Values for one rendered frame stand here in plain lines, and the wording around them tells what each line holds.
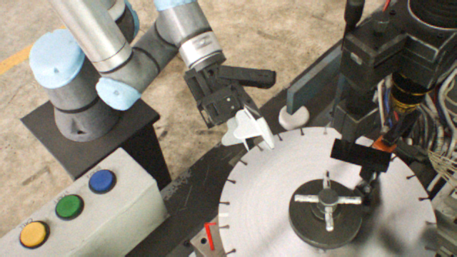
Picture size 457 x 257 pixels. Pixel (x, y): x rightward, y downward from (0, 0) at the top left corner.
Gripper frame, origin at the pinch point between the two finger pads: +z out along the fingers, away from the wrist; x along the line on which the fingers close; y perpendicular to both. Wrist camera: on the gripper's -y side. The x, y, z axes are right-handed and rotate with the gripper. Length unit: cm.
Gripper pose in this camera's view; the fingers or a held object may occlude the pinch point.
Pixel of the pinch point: (265, 150)
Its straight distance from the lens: 83.7
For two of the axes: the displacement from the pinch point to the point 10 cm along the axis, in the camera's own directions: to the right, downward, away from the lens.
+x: 2.0, -1.2, -9.7
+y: -8.6, 4.5, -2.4
